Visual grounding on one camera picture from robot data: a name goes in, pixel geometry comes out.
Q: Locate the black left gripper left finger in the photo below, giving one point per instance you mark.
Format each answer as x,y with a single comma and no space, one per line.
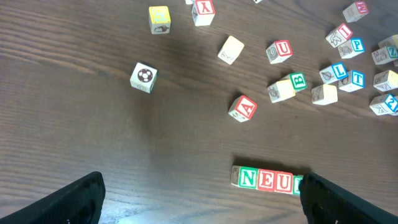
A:
79,202

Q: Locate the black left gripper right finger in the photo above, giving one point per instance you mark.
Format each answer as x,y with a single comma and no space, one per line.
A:
325,202

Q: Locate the red u wooden block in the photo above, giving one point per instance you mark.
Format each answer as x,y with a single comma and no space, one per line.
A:
279,51
284,182

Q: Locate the red E wooden block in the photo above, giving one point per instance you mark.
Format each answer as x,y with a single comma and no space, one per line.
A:
265,180

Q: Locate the green N wooden block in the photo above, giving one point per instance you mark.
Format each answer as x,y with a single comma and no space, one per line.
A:
244,177

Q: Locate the yellow block mid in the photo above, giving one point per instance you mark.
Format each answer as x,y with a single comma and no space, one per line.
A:
385,81

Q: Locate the blue P wooden block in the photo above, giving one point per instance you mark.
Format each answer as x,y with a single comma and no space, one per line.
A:
351,48

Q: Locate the green R wooden block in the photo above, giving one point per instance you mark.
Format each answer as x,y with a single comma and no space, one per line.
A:
296,182

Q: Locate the yellow block centre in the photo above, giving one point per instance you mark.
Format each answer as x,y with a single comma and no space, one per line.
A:
324,94

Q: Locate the blue 2 wooden block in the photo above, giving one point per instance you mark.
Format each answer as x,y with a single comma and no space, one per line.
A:
384,104

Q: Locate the yellow block beside B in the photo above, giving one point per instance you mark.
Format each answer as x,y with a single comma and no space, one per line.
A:
281,90

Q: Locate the red A wooden block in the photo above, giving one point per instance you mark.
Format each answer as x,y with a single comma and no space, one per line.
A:
242,109

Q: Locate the green B wooden block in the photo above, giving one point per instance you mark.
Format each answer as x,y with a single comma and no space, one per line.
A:
298,81

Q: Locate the blue T wooden block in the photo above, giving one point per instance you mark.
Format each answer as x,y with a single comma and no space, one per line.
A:
354,81

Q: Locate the blue L wooden block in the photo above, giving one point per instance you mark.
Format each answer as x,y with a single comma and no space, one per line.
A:
333,73

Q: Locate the white soccer ball block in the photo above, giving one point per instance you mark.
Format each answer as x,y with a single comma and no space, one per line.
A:
143,77

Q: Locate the green Z wooden block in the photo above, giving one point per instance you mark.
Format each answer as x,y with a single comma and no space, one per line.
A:
384,55

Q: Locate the red I wooden block upper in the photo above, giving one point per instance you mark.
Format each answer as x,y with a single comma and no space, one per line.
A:
339,35

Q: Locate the yellow block top right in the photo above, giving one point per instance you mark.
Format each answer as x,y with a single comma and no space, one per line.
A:
390,41

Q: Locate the yellow wooden block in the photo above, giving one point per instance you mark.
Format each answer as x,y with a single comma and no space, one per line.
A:
230,50
159,19

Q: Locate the yellow wooden block left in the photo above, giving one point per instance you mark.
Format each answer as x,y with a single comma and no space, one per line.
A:
159,19

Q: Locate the red Y wooden block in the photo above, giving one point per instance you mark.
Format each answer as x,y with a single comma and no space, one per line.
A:
203,12

